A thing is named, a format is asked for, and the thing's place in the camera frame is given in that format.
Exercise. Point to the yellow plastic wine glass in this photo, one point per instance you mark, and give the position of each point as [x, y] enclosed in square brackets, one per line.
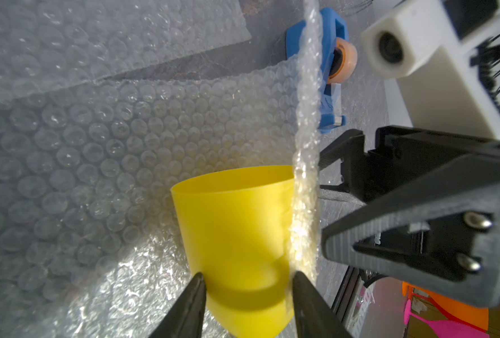
[234, 226]

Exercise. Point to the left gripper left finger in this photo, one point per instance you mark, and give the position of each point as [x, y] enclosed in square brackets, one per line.
[185, 317]

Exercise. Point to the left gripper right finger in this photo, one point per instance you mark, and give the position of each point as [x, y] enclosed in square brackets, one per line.
[312, 315]

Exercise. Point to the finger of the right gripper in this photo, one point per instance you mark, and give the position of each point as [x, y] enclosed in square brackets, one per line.
[440, 232]
[361, 171]

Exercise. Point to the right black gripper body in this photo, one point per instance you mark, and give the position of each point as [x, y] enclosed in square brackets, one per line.
[403, 154]

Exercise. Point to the blue tape dispenser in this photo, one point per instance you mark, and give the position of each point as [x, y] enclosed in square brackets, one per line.
[338, 63]

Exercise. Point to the bubble wrap sheet stack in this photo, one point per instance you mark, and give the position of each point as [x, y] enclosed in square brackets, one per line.
[53, 45]

